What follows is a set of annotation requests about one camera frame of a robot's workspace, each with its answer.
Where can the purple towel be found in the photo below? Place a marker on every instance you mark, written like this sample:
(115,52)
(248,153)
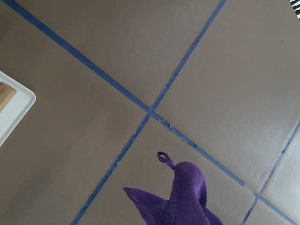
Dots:
(187,204)

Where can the white rack base tray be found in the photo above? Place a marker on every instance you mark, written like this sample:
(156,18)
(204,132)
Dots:
(16,108)

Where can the front wooden rack rod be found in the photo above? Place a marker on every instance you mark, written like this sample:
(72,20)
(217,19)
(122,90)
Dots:
(6,94)

